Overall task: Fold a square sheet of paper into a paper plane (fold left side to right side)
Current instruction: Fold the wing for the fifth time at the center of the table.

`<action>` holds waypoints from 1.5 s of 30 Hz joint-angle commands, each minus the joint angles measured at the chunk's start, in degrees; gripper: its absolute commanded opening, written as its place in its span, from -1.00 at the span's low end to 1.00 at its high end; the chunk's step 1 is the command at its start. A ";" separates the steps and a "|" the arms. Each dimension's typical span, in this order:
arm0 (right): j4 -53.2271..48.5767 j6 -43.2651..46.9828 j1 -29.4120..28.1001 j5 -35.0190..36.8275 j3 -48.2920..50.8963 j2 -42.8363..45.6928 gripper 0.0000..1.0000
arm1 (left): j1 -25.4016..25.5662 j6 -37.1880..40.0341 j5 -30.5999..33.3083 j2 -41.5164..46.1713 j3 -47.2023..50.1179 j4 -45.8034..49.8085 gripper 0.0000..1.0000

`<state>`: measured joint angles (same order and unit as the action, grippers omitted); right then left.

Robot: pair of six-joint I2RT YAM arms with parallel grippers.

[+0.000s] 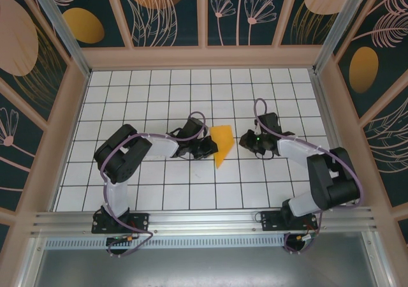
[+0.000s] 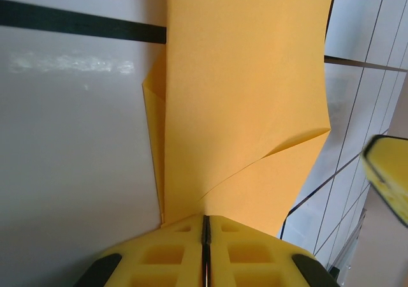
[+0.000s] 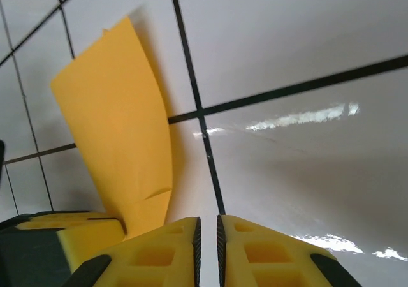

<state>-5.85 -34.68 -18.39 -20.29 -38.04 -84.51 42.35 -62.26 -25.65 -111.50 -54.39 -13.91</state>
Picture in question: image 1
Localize orange cloth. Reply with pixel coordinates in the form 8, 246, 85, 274
209, 124, 236, 170

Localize dark panel pink flowers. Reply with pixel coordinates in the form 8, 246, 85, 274
207, 0, 290, 47

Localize dark panel orange oval feather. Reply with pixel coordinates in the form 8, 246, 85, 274
333, 0, 408, 119

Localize grey metal floor panel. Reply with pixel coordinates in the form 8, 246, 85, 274
27, 231, 393, 287

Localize dark panel pink leaf outlines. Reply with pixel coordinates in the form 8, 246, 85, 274
363, 100, 408, 210

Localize dark panel beige oval leaves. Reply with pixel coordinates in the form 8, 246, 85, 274
279, 0, 348, 47

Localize dark panel orange circle leaves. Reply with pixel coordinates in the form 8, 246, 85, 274
114, 0, 200, 48

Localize dark panel small orange oval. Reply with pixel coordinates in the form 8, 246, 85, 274
52, 0, 127, 48

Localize dark panel pink flower outline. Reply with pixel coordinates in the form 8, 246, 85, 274
0, 87, 45, 211

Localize dark panel beige oval gold lines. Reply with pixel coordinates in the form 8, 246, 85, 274
0, 0, 70, 124

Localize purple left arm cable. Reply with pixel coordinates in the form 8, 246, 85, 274
100, 112, 207, 258

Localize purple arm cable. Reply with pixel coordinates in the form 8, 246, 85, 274
254, 99, 366, 256
100, 112, 207, 258

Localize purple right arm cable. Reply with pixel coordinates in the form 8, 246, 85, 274
254, 99, 366, 256

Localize aluminium side rail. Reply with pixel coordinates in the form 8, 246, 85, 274
310, 69, 361, 208

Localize aluminium mounting rail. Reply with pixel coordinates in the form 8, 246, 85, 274
31, 205, 380, 237

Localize pink enclosure frame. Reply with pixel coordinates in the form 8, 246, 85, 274
0, 0, 408, 287

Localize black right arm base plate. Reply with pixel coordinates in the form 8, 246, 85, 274
260, 209, 319, 232

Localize slotted grey cable duct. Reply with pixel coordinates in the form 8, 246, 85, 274
44, 238, 289, 250

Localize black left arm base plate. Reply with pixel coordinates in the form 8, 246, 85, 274
91, 210, 150, 235

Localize aluminium corner post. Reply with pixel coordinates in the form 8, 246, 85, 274
312, 0, 367, 74
27, 0, 93, 79

